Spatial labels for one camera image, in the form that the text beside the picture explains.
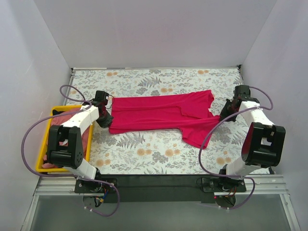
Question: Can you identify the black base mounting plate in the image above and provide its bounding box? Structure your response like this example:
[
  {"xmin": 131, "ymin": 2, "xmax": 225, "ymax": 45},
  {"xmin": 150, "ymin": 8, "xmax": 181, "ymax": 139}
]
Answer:
[{"xmin": 74, "ymin": 175, "xmax": 246, "ymax": 204}]

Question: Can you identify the purple cable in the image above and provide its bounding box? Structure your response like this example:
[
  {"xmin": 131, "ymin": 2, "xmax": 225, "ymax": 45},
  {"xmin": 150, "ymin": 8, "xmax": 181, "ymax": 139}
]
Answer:
[
  {"xmin": 199, "ymin": 86, "xmax": 274, "ymax": 210},
  {"xmin": 21, "ymin": 84, "xmax": 120, "ymax": 217}
]

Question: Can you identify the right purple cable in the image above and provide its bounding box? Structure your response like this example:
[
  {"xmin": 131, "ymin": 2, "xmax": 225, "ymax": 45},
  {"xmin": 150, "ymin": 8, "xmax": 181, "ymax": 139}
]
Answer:
[{"xmin": 199, "ymin": 86, "xmax": 274, "ymax": 210}]

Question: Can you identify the floral patterned table mat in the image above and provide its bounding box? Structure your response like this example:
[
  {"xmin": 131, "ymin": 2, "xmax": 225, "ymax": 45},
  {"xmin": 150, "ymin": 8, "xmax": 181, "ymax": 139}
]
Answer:
[{"xmin": 64, "ymin": 68, "xmax": 270, "ymax": 175}]

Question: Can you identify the yellow plastic bin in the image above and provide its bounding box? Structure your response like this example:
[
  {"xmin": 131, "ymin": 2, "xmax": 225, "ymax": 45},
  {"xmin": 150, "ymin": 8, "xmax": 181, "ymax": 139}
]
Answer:
[{"xmin": 35, "ymin": 105, "xmax": 94, "ymax": 174}]

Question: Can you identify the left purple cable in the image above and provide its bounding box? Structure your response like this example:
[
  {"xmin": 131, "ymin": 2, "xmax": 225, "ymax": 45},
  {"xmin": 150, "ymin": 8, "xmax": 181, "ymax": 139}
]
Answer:
[{"xmin": 21, "ymin": 84, "xmax": 120, "ymax": 217}]

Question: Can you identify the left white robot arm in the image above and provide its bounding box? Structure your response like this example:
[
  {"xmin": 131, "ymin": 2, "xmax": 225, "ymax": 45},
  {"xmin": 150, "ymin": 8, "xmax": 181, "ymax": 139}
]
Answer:
[{"xmin": 46, "ymin": 90, "xmax": 113, "ymax": 193}]

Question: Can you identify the magenta t shirt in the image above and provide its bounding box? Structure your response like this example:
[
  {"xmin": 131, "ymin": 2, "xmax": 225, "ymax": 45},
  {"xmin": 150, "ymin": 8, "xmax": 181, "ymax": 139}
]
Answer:
[{"xmin": 109, "ymin": 90, "xmax": 219, "ymax": 148}]

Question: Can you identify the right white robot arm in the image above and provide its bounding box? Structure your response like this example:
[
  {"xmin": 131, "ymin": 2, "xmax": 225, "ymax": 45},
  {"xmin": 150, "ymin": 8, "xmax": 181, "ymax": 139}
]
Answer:
[{"xmin": 218, "ymin": 85, "xmax": 286, "ymax": 191}]

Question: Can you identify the salmon pink t shirt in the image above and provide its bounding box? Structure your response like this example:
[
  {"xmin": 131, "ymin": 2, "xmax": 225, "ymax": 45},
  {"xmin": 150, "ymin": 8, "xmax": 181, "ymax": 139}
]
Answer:
[{"xmin": 36, "ymin": 105, "xmax": 93, "ymax": 172}]

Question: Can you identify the aluminium frame rail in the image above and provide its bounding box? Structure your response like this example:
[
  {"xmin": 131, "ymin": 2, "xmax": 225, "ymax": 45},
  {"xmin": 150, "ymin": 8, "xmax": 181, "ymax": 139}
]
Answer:
[{"xmin": 35, "ymin": 174, "xmax": 289, "ymax": 195}]

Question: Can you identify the black garment in bin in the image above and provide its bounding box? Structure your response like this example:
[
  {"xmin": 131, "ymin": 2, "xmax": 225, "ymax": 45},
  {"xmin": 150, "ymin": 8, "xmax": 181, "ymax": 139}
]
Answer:
[{"xmin": 52, "ymin": 109, "xmax": 64, "ymax": 117}]

